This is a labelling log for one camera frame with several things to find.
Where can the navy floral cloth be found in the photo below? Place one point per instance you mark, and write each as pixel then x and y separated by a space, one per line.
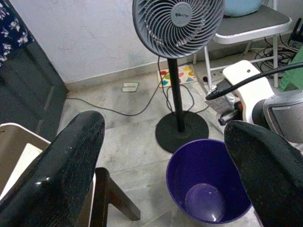
pixel 11 30

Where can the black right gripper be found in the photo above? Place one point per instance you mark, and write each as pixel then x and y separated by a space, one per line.
pixel 230 116

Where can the green plastic stool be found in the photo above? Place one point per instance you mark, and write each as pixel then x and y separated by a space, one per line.
pixel 292 78

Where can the grey pedestal fan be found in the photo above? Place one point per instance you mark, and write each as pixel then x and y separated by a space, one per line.
pixel 176 16

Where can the small white packet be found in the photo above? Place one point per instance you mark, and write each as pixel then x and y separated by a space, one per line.
pixel 130 87

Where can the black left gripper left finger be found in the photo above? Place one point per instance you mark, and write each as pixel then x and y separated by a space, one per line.
pixel 54 179

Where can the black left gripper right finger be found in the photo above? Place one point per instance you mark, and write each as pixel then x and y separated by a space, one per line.
pixel 272 179

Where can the dark wooden stool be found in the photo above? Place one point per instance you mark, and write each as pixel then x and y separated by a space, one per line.
pixel 101 189

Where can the white folding chair grey seat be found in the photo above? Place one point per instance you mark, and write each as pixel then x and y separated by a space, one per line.
pixel 248 23

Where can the white power strip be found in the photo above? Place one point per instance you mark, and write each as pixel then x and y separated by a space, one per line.
pixel 216 75

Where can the colourful shape puzzle board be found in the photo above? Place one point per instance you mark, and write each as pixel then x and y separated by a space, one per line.
pixel 187 75

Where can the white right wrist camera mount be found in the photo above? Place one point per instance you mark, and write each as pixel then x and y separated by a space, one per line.
pixel 234 75

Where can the black router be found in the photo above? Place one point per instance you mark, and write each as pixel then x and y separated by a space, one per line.
pixel 297 40

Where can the purple plastic bin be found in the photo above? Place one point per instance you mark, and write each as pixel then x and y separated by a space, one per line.
pixel 189 170

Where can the black cabinet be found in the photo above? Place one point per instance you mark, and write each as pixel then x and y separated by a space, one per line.
pixel 28 82

